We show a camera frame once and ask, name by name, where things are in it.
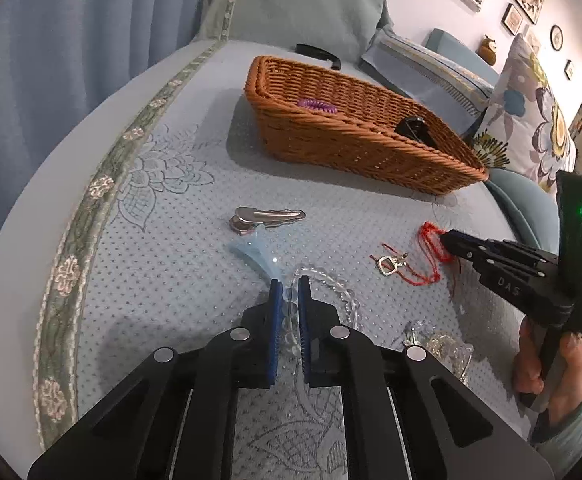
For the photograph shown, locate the teal cushion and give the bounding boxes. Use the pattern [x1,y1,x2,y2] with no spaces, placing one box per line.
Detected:
[485,167,562,257]

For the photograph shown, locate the person's right hand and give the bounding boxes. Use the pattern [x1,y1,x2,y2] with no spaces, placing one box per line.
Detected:
[514,318,582,423]

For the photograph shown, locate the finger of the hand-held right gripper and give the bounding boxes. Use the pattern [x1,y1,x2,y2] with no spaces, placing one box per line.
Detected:
[475,259,568,307]
[440,228,558,278]

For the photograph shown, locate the floral print cushion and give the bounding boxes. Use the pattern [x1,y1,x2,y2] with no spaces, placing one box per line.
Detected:
[470,33,580,197]

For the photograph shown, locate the blue curtain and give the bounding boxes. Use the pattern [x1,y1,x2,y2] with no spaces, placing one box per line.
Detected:
[0,0,228,266]

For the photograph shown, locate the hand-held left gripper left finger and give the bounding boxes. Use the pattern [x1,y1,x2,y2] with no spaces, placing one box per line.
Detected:
[28,281,285,480]

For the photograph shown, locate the silver rhinestone hair accessory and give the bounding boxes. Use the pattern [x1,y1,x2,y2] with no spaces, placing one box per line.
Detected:
[390,320,474,387]

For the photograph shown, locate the light blue embroidered bedspread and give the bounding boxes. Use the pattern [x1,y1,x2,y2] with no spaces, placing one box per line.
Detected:
[0,35,566,480]

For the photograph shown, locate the person's right forearm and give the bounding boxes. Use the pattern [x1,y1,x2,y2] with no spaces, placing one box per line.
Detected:
[533,385,582,478]

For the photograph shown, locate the brown owl figurine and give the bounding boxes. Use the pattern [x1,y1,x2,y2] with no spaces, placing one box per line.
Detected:
[477,34,500,64]

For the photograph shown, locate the red string silver pendant necklace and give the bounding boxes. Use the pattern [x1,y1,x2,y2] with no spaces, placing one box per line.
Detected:
[370,220,466,287]

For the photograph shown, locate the silver metal hair clip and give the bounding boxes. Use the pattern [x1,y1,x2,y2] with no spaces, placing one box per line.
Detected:
[229,205,306,236]

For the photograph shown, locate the small dark picture frame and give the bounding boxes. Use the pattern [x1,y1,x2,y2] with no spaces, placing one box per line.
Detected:
[501,3,524,36]

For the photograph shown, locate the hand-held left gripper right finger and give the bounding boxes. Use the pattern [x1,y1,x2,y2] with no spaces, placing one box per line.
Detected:
[297,276,558,480]

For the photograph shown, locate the black claw hair clip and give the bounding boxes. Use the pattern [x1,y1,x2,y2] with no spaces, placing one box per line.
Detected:
[394,116,440,149]

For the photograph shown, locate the teal headboard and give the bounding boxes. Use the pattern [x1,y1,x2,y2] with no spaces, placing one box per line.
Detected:
[425,28,502,87]

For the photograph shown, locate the grey-blue folded blanket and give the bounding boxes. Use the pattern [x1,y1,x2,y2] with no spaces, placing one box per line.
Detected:
[191,0,396,63]

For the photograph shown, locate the blue striped pillow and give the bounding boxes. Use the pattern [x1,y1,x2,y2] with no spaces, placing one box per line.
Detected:
[360,27,498,117]

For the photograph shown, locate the clear bead bracelet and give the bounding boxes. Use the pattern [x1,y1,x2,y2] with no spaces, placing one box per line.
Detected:
[282,266,363,358]

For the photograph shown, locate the purple spiral hair tie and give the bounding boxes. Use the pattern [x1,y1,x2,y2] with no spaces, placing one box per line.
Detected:
[296,97,340,114]

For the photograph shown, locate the brown wicker basket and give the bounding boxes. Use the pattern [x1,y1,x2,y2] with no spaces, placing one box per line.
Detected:
[243,55,489,197]

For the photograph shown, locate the light blue hair comb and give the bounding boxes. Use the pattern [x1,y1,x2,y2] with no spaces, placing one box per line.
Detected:
[228,238,288,287]

